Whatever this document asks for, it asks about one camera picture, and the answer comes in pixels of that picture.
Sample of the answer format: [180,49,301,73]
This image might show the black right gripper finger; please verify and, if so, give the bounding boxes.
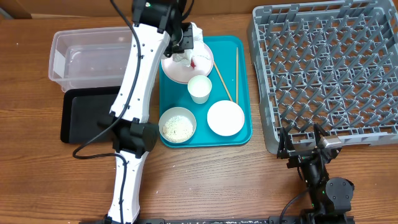
[313,123,330,148]
[278,127,294,152]

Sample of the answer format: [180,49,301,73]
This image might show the white napkin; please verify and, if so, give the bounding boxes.
[172,22,211,67]

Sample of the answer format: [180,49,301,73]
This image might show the red snack wrapper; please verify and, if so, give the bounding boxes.
[190,59,196,68]

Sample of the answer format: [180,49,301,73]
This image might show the cream paper cup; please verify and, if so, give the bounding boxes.
[187,75,212,104]

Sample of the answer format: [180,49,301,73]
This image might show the white bowl with rice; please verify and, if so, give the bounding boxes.
[159,107,197,144]

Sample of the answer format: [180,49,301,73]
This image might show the pile of rice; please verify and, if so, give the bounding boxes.
[162,116,193,143]

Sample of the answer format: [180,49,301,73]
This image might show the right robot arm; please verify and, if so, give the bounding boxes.
[277,124,355,224]

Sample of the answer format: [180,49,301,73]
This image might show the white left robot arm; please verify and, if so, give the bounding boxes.
[105,1,193,223]

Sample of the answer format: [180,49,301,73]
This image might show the grey dishwasher rack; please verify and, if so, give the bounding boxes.
[248,1,397,154]

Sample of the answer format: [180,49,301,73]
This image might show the white round plate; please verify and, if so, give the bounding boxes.
[160,44,214,84]

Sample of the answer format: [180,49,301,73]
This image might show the wooden chopstick left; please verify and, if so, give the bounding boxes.
[213,61,233,101]

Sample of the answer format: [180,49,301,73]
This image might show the white empty bowl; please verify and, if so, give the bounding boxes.
[207,100,245,136]

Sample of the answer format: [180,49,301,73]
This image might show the teal serving tray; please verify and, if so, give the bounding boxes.
[159,35,252,148]

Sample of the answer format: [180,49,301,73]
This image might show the clear plastic bin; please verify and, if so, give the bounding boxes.
[49,27,132,92]

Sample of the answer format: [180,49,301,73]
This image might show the black plastic tray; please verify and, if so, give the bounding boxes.
[60,86,120,144]

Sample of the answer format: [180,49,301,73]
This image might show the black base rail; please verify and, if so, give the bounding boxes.
[79,215,355,224]

